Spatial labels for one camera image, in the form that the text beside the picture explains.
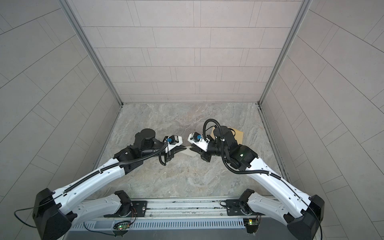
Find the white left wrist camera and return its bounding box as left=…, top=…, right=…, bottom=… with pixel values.
left=164, top=135, right=183, bottom=149

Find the green circuit board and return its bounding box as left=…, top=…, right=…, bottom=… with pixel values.
left=113, top=221, right=131, bottom=231
left=243, top=218, right=260, bottom=234

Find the tan kraft envelope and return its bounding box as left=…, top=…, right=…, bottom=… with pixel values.
left=210, top=127, right=244, bottom=144

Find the left aluminium corner post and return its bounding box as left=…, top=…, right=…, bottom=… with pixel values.
left=58, top=0, right=123, bottom=107

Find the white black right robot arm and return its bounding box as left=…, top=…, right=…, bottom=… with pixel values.
left=188, top=119, right=325, bottom=240

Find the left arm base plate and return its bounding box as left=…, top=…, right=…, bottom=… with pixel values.
left=104, top=201, right=148, bottom=218

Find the beige lined letter paper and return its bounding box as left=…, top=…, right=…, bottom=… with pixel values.
left=181, top=147, right=197, bottom=157

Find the left green circuit board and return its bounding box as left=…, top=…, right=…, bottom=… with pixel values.
left=113, top=221, right=131, bottom=231

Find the aluminium corner post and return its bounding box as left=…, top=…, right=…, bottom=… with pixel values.
left=258, top=0, right=312, bottom=106
left=58, top=0, right=123, bottom=107

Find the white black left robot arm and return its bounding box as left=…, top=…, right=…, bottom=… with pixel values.
left=32, top=129, right=185, bottom=240

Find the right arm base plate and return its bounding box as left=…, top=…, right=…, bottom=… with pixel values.
left=224, top=199, right=257, bottom=216

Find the right green circuit board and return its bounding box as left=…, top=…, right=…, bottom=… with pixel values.
left=243, top=218, right=260, bottom=234

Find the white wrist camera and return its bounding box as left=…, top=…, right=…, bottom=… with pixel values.
left=188, top=132, right=210, bottom=152
left=164, top=135, right=183, bottom=149

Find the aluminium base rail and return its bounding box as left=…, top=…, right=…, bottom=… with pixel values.
left=71, top=195, right=310, bottom=220

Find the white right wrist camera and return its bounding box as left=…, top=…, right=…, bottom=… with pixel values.
left=188, top=132, right=210, bottom=152

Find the right aluminium corner post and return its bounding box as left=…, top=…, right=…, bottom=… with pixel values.
left=258, top=0, right=312, bottom=106

